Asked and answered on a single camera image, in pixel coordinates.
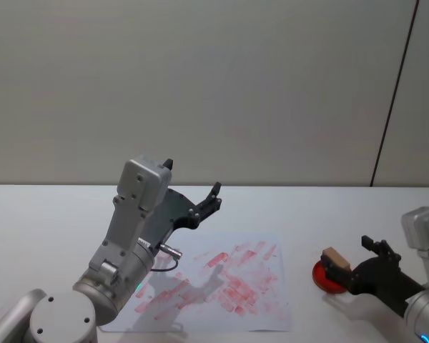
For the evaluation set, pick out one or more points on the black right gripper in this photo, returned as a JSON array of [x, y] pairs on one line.
[[379, 280]]

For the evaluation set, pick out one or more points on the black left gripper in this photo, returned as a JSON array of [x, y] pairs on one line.
[[173, 211]]

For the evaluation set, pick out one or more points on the wooden block stamp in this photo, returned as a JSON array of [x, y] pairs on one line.
[[337, 259]]

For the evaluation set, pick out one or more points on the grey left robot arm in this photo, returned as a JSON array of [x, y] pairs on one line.
[[128, 221]]

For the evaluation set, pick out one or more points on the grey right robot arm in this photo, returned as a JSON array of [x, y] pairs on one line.
[[423, 228]]

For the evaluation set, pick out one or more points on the round red ink pad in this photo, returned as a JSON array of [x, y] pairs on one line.
[[318, 278]]

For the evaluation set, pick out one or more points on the white paper with red marks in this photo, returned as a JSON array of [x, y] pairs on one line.
[[257, 303]]

